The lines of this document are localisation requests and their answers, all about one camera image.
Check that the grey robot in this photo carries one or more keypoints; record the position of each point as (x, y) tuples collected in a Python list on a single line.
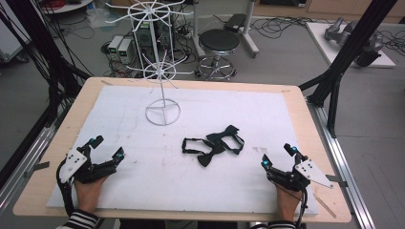
[(337, 31)]

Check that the white floor platform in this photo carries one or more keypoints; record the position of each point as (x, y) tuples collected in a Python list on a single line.
[(323, 46)]

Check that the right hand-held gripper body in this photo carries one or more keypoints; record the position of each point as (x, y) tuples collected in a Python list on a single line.
[(288, 179)]

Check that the grey power supply unit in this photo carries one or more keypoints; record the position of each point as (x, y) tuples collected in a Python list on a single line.
[(114, 45), (125, 51)]

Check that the person's right hand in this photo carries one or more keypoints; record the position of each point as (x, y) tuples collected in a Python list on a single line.
[(288, 202)]

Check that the white foam mat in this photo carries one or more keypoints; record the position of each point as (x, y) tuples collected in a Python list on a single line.
[(159, 187)]

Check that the wooden table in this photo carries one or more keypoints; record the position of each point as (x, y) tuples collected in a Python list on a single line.
[(33, 197)]

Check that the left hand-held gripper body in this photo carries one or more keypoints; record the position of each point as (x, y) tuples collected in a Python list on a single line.
[(83, 168)]

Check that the white panel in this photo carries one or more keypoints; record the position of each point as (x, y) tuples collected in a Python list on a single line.
[(8, 41)]

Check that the aluminium rail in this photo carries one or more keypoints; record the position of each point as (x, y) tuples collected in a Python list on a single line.
[(17, 181), (348, 178)]

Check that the round white table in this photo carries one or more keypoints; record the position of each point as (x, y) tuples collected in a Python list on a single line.
[(70, 7)]

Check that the person's left hand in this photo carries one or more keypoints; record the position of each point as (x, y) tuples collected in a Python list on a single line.
[(88, 194)]

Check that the grey metal bracket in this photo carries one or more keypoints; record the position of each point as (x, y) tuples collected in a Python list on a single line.
[(336, 180), (38, 166)]

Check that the thin wooden stick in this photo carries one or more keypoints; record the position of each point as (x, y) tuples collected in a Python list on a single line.
[(325, 206)]

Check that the clear plastic bag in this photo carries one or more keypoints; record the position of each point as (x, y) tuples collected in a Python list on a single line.
[(98, 17)]

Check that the black round stool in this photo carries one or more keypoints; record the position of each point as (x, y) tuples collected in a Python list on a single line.
[(219, 40)]

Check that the computer tower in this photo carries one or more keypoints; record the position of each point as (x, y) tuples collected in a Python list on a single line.
[(144, 36)]

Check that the black box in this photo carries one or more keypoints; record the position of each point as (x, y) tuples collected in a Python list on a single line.
[(235, 22)]

